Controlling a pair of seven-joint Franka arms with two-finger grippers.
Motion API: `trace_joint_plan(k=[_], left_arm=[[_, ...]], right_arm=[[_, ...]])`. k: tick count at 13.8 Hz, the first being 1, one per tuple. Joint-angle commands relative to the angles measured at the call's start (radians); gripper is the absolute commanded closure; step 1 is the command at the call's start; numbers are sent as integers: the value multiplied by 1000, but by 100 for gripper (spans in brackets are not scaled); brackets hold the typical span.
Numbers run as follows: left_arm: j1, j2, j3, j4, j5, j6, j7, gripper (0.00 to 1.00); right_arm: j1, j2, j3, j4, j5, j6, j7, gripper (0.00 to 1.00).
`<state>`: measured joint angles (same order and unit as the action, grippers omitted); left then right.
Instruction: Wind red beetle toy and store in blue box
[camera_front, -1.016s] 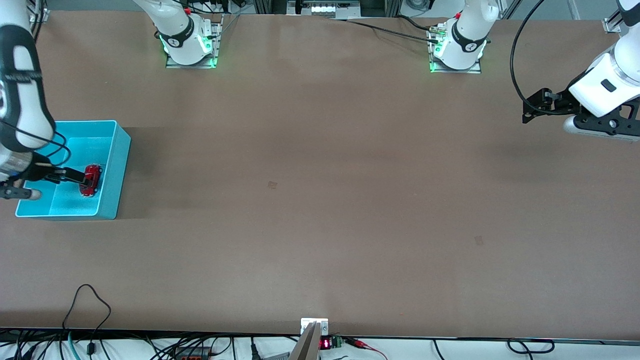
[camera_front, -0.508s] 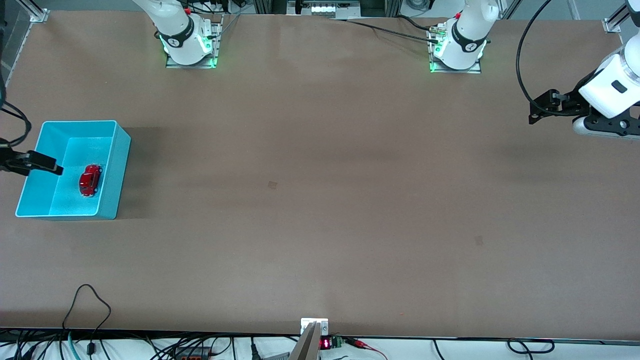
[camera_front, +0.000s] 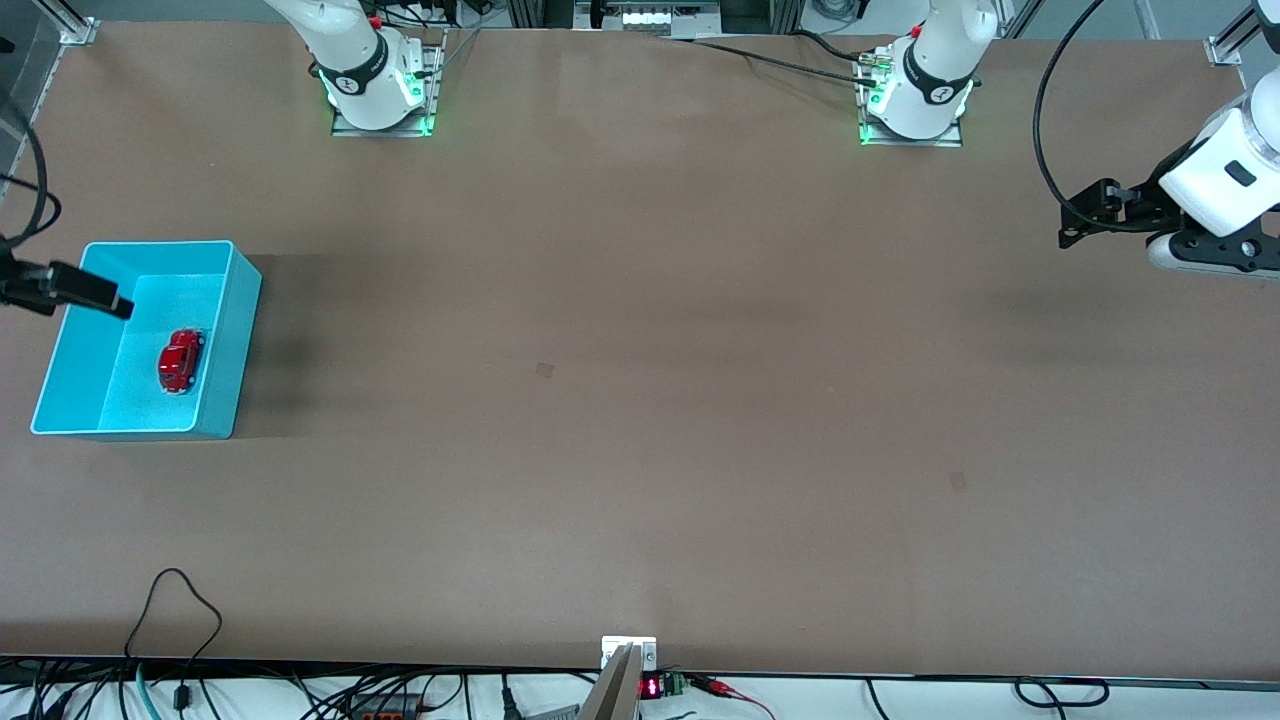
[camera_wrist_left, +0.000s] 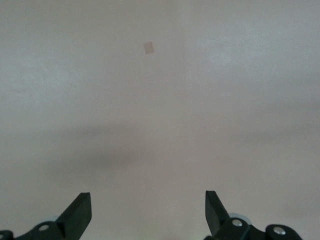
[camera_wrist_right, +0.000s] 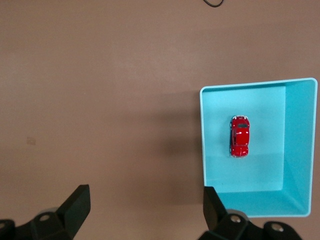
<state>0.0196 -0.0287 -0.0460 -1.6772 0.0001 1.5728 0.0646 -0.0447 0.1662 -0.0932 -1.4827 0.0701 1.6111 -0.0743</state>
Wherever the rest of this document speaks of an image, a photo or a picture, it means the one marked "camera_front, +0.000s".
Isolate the red beetle toy car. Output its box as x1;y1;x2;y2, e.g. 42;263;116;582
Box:
157;327;208;397

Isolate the blue plastic storage box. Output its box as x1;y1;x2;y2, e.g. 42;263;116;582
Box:
30;239;264;442

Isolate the metal equipment rack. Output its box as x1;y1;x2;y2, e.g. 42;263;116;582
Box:
505;0;806;37

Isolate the orange power strip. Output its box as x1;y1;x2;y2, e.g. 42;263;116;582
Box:
345;693;421;720

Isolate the grey metal bar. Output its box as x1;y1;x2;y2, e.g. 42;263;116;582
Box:
578;645;643;720

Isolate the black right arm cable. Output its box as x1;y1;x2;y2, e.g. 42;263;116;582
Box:
0;95;63;263

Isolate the aluminium frame profile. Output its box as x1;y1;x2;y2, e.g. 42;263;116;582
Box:
1205;8;1263;69
30;0;101;46

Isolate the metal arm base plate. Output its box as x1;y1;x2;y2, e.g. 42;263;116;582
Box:
330;28;438;139
858;48;966;149

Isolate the long black table cable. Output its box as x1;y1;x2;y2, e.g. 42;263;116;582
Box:
655;35;883;89

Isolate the thin black looped cable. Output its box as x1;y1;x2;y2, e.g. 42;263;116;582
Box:
124;567;224;713

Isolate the black coiled cable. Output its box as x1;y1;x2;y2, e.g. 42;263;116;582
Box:
1014;676;1111;708

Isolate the red clip lead wire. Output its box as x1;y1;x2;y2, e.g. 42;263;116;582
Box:
688;676;777;720

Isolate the white bracket plate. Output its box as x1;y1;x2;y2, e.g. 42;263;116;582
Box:
601;636;658;671

